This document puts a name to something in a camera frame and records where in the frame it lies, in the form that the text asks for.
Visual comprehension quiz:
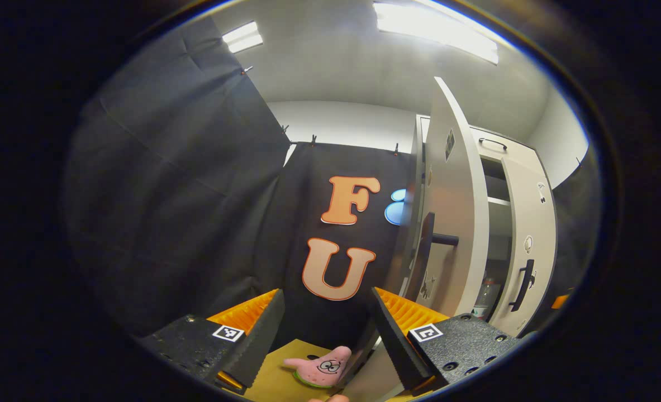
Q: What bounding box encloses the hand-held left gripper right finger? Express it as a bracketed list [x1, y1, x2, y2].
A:
[370, 287, 527, 396]

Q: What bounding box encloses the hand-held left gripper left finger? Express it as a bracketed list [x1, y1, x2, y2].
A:
[139, 288, 286, 395]

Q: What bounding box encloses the clear plastic bottle red label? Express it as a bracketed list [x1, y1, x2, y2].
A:
[472, 277, 501, 322]

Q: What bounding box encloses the white cabinet door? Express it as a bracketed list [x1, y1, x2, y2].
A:
[489, 157, 558, 337]
[341, 76, 490, 402]

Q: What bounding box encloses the pink star plush toy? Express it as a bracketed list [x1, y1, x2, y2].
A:
[283, 346, 353, 389]

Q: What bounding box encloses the black backdrop cloth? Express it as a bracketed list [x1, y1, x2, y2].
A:
[65, 22, 420, 358]
[548, 146, 602, 324]

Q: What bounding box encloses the small ceiling light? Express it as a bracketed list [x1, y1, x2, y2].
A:
[222, 21, 264, 54]

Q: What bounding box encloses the black door handle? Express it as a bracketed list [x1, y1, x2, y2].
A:
[509, 259, 535, 312]
[406, 212, 459, 302]

